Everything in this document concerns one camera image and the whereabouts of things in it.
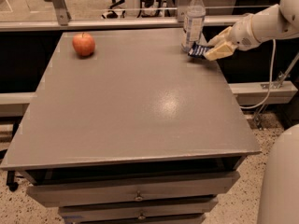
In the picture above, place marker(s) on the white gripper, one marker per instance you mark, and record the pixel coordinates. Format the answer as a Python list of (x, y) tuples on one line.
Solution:
[(242, 32)]

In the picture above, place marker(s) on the blue rxbar blueberry wrapper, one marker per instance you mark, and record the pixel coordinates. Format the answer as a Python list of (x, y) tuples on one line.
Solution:
[(198, 51)]

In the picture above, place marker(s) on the red apple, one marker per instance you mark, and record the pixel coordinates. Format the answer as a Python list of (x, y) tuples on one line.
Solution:
[(83, 44)]

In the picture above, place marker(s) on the grey drawer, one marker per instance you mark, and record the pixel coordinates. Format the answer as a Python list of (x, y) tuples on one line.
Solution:
[(138, 210), (134, 189)]

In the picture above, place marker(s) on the metal railing frame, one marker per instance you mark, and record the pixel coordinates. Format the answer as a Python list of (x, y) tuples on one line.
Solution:
[(21, 15)]

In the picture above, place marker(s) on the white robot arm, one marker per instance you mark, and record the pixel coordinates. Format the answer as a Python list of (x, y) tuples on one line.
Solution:
[(279, 202)]

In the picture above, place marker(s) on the grey lower drawer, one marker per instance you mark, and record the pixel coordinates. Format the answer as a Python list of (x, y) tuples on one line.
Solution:
[(138, 210)]

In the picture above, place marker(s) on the grey upper drawer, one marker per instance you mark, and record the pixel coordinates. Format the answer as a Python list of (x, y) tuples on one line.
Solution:
[(134, 189)]

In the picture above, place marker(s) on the clear plastic water bottle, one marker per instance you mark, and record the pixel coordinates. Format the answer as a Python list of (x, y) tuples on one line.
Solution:
[(193, 24)]

